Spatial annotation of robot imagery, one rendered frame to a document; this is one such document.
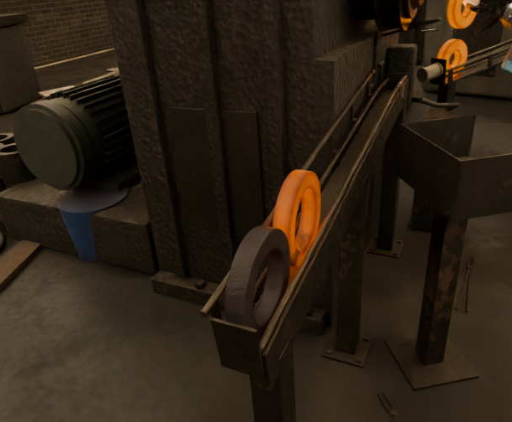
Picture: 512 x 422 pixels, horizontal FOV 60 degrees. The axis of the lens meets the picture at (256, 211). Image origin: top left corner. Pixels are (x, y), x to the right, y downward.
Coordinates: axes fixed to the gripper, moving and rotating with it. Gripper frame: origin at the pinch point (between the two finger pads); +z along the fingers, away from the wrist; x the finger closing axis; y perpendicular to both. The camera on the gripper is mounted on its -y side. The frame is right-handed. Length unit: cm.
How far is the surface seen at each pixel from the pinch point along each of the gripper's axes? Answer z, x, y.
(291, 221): -74, 129, -2
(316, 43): -29, 93, 8
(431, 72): -7.0, 14.8, -23.3
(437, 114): -19.8, 19.4, -34.5
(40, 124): 58, 157, -48
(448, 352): -87, 71, -70
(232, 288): -83, 145, 0
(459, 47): -4.1, -1.7, -16.7
